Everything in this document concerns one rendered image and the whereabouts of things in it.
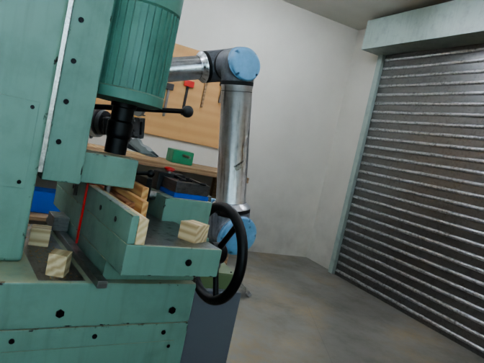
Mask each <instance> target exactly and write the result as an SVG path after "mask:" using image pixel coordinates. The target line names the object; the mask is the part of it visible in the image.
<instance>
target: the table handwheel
mask: <svg viewBox="0 0 484 363"><path fill-rule="evenodd" d="M215 212H224V213H225V214H226V215H227V216H228V217H229V218H230V220H231V222H232V224H233V227H232V228H231V229H230V230H229V231H228V233H227V234H226V236H225V237H224V238H223V239H222V241H221V242H212V241H210V242H209V243H211V244H212V245H214V246H216V247H218V248H219V249H221V250H222V253H221V257H220V263H219V264H222V263H223V262H224V261H225V260H226V258H227V255H228V249H227V247H226V243H227V242H228V241H229V240H230V238H231V237H232V236H233V235H234V233H236V238H237V260H236V267H235V271H234V273H233V277H232V279H231V281H230V283H229V285H228V286H227V288H226V289H225V290H224V291H223V292H222V293H220V294H219V283H218V275H219V267H218V272H217V276H216V277H213V295H212V294H210V293H209V292H208V291H207V290H206V289H205V287H204V286H203V284H202V281H201V279H200V277H197V279H196V288H195V291H196V293H197V294H198V296H199V297H200V298H201V299H202V300H203V301H204V302H206V303H207V304H210V305H222V304H224V303H226V302H227V301H229V300H230V299H231V298H232V297H233V296H234V294H236V293H237V291H238V289H239V287H240V286H241V283H242V281H243V277H244V274H245V271H246V265H247V259H248V240H247V235H246V229H245V226H244V224H243V221H242V218H241V216H240V215H239V214H238V212H237V210H236V209H235V208H234V207H233V206H231V205H229V204H228V203H226V202H214V203H212V207H211V211H210V216H211V215H212V214H213V213H215Z"/></svg>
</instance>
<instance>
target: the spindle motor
mask: <svg viewBox="0 0 484 363"><path fill-rule="evenodd" d="M183 3H184V0H115V3H114V7H113V11H112V18H111V22H110V26H109V34H108V38H107V45H106V49H105V53H104V60H103V64H102V72H101V76H100V80H99V87H98V91H97V98H100V99H104V100H107V101H116V102H123V103H126V104H132V105H135V106H137V107H139V108H143V109H150V110H158V109H162V108H163V101H164V100H163V99H164V97H165V93H166V86H167V82H168V78H169V71H170V67H171V61H172V57H173V53H174V46H175V42H176V36H177V32H178V28H179V20H180V18H181V14H182V7H183Z"/></svg>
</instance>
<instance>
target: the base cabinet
mask: <svg viewBox="0 0 484 363"><path fill-rule="evenodd" d="M187 326H188V322H187V321H182V322H165V323H135V324H120V325H103V326H73V327H57V328H27V329H11V330H0V363H180V360H181V357H182V350H183V347H184V340H185V336H186V333H187Z"/></svg>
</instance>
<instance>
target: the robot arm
mask: <svg viewBox="0 0 484 363"><path fill-rule="evenodd" d="M260 68H261V65H260V60H259V57H258V55H257V54H256V53H255V52H254V51H253V50H252V49H250V48H247V47H235V48H228V49H222V50H206V51H200V52H198V54H197V55H194V56H184V57H173V58H172V61H171V67H170V71H169V78H168V82H175V81H189V80H197V79H198V80H199V81H201V82H202V83H210V82H219V81H221V86H222V89H221V104H220V132H219V146H218V174H217V188H216V199H214V198H212V199H211V203H214V202H226V203H228V204H229V205H231V206H233V207H234V208H235V209H236V210H237V212H238V214H239V215H240V216H241V218H242V221H243V224H244V226H245V229H246V235H247V240H248V249H250V247H251V246H252V245H253V243H254V241H255V239H256V226H255V224H254V222H253V221H252V220H251V219H250V206H249V205H248V204H247V203H246V181H247V169H248V147H249V134H250V122H251V100H252V89H253V87H254V79H255V78H256V77H257V76H258V75H259V72H260ZM110 116H111V114H110V113H109V112H108V111H106V110H105V109H95V110H94V114H93V117H92V121H91V129H90V133H89V138H93V137H98V138H100V137H102V136H103V135H106V128H107V121H108V119H109V118H110ZM132 124H133V132H132V136H131V139H130V140H129V141H128V145H127V148H129V149H130V150H132V151H135V152H138V153H141V154H143V155H146V156H150V157H155V158H158V155H157V154H156V153H155V152H154V151H153V150H152V149H151V148H150V147H148V146H146V145H144V144H143V142H142V140H141V139H144V130H145V118H140V117H134V116H133V122H132ZM132 138H134V139H132ZM217 213H218V212H215V213H213V214H212V215H211V216H210V217H209V221H208V225H210V226H209V230H208V234H207V238H209V241H208V242H210V241H212V242H221V241H222V239H223V238H224V237H225V236H226V234H227V233H228V231H229V230H230V229H231V228H232V227H233V224H232V222H231V220H230V218H224V217H221V216H218V214H217ZM226 247H227V249H228V254H231V255H237V238H236V233H234V235H233V236H232V237H231V238H230V240H229V241H228V242H227V243H226Z"/></svg>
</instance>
